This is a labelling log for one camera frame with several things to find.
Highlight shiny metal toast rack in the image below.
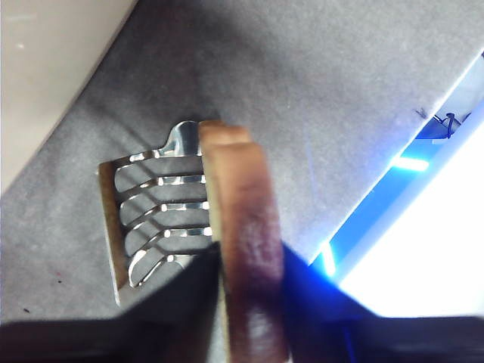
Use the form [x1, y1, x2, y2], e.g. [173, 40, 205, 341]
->
[98, 119, 224, 307]

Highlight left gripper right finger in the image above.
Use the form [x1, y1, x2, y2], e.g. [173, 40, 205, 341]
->
[280, 244, 484, 363]

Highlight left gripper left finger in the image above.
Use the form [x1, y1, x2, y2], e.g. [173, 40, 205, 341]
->
[0, 241, 230, 363]

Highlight brown toasted bread slice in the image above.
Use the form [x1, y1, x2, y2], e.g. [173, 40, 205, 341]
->
[198, 119, 291, 363]

